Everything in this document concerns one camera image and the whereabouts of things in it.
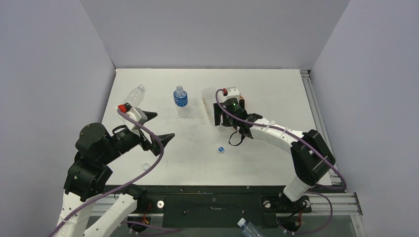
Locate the clear bottle blue-white cap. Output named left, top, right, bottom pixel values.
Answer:
left=125, top=84, right=145, bottom=107

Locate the large clear bottle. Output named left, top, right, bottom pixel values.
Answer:
left=201, top=87, right=216, bottom=127

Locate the clear bottle blue label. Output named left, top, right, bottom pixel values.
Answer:
left=173, top=85, right=188, bottom=118

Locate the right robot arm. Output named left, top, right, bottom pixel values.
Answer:
left=213, top=98, right=336, bottom=211

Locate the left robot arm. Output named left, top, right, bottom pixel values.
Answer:
left=49, top=108, right=175, bottom=237

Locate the orange drink bottle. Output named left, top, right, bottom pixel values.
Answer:
left=239, top=95, right=245, bottom=109

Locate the water bottle under table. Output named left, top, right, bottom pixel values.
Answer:
left=237, top=218, right=264, bottom=237

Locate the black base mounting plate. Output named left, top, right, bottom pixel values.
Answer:
left=115, top=185, right=312, bottom=229

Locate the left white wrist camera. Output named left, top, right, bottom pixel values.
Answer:
left=117, top=103, right=148, bottom=136

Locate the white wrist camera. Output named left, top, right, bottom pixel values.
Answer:
left=217, top=87, right=241, bottom=103
left=117, top=103, right=148, bottom=136

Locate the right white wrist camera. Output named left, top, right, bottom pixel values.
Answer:
left=217, top=87, right=241, bottom=103

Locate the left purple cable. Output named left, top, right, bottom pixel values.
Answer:
left=47, top=109, right=182, bottom=237

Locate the aluminium frame rail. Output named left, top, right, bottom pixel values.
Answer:
left=300, top=70, right=343, bottom=189

